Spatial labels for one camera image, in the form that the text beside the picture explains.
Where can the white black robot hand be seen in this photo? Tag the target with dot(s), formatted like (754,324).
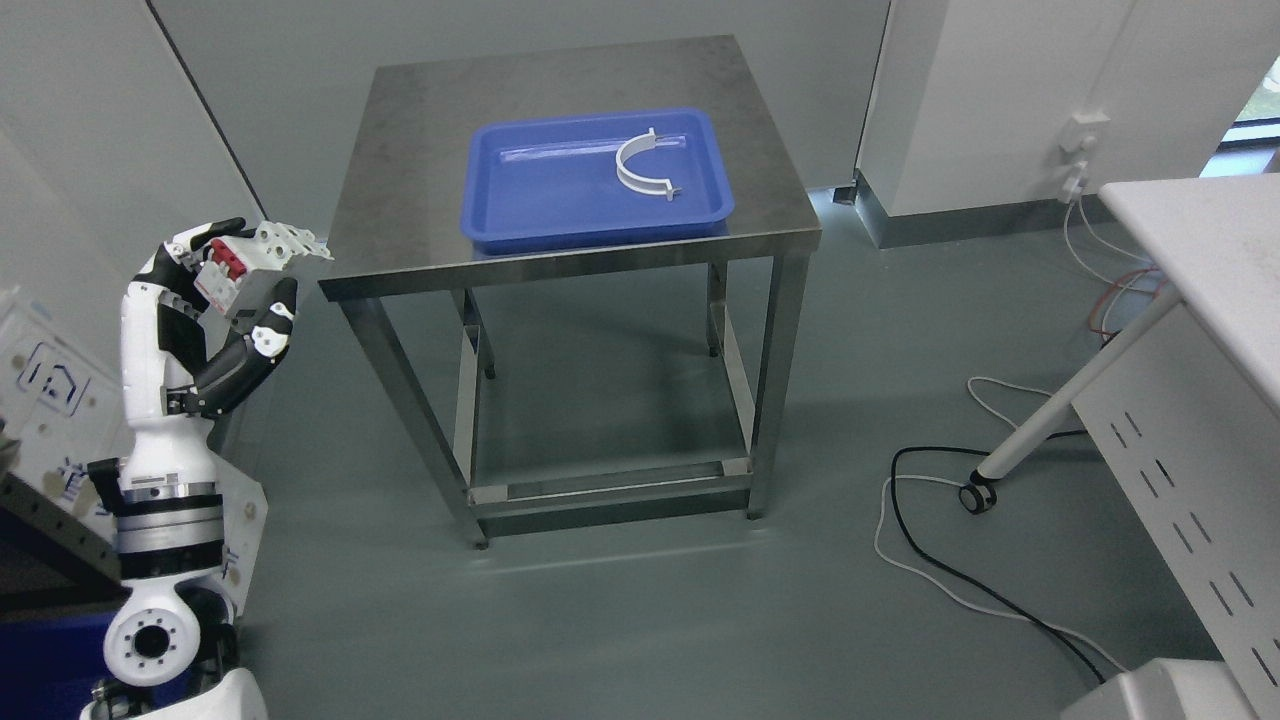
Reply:
(173,391)

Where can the grey red circuit breaker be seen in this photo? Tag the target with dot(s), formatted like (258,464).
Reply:
(240,274)

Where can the stainless steel table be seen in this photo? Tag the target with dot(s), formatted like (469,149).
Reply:
(397,224)

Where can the blue plastic tray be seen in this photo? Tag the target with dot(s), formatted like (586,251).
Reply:
(548,183)

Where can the white curved pipe clamp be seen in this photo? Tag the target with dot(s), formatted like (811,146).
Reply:
(635,169)

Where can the white table leg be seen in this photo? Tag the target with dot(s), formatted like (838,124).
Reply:
(978,495)

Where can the white plug adapter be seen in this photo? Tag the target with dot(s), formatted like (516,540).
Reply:
(1074,183)

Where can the white desk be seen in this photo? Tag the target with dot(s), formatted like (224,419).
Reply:
(1186,416)

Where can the white wall socket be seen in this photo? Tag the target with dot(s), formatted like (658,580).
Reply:
(1083,131)

